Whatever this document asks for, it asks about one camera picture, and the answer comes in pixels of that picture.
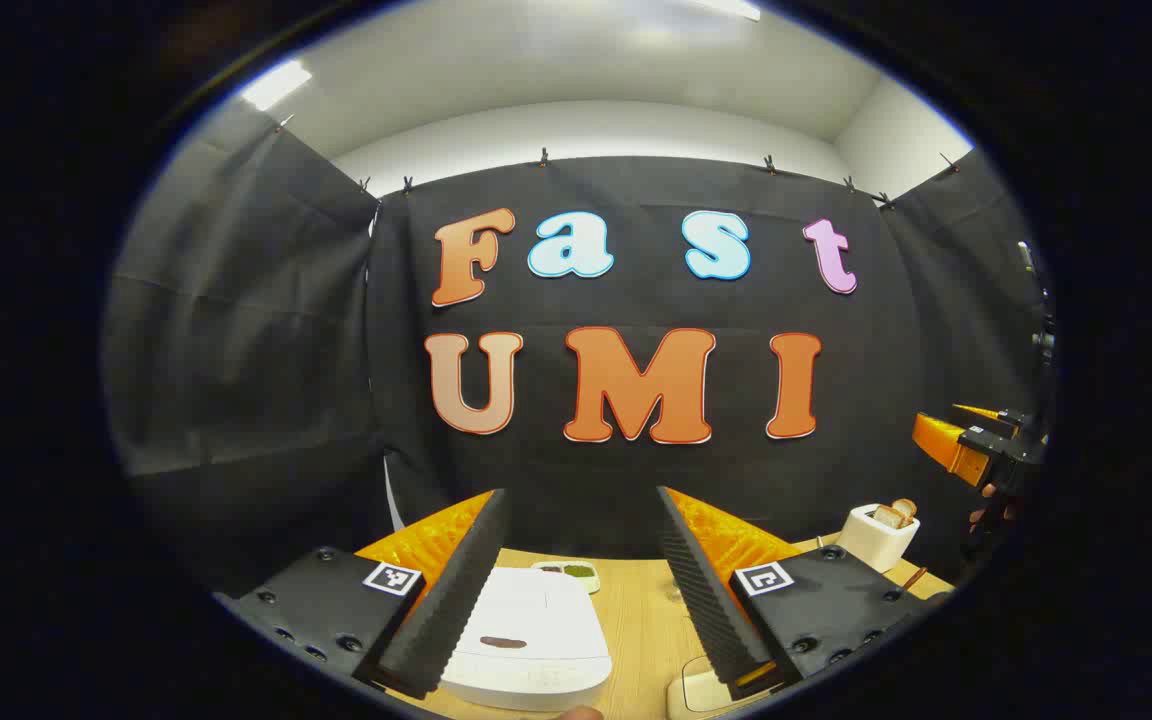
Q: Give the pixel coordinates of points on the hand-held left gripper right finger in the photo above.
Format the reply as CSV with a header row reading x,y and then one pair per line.
x,y
706,610

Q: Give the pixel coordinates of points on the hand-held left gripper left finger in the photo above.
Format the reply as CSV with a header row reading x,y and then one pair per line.
x,y
456,600

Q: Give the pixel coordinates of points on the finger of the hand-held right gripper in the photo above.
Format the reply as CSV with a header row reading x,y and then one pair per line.
x,y
956,450
991,420

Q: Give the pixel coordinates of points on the white rice cooker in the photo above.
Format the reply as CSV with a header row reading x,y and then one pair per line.
x,y
536,620

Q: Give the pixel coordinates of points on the brown wooden spoon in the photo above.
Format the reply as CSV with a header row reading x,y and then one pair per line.
x,y
914,578

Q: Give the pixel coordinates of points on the toasted bread slice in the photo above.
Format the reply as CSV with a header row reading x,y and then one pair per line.
x,y
886,517
905,508

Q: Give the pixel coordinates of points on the small divided condiment dish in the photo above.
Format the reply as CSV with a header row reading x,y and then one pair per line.
x,y
576,572

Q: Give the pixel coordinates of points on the white toaster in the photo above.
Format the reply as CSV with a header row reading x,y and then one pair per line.
x,y
876,545

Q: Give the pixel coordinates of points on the black backdrop cloth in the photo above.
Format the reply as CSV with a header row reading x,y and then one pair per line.
x,y
236,350

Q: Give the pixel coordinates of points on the ceiling light panel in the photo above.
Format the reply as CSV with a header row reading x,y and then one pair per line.
x,y
276,85

